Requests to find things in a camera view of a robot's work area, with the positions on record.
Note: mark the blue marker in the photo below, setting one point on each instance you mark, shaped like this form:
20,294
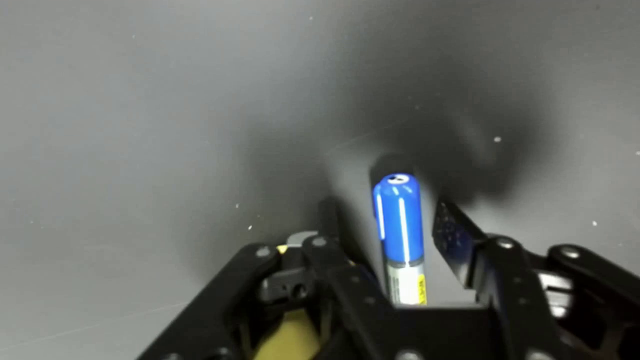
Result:
400,233

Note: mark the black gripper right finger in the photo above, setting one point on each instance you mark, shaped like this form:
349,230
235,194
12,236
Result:
506,286

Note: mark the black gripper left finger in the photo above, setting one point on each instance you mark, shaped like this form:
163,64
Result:
333,286

